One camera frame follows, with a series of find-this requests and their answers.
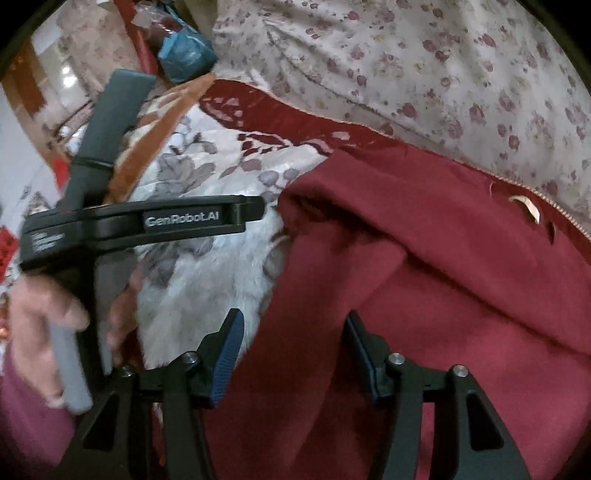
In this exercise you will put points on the white floral plush blanket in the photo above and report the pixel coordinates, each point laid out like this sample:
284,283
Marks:
194,277

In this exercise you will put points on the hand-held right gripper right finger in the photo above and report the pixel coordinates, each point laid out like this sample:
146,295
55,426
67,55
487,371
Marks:
364,357

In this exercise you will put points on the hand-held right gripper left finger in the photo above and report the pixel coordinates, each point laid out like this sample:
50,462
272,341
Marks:
227,355

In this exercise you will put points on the cream floral bed sheet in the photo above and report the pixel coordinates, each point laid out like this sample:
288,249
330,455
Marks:
415,69

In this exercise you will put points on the blue plastic bag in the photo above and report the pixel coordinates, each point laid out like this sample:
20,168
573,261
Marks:
184,55

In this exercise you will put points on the person's left hand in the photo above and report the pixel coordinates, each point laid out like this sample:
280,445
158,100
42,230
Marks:
32,323

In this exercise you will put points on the person's left forearm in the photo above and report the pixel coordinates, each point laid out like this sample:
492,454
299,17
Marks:
27,429

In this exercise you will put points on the dark red garment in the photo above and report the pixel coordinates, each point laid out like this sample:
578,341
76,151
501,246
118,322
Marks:
415,277

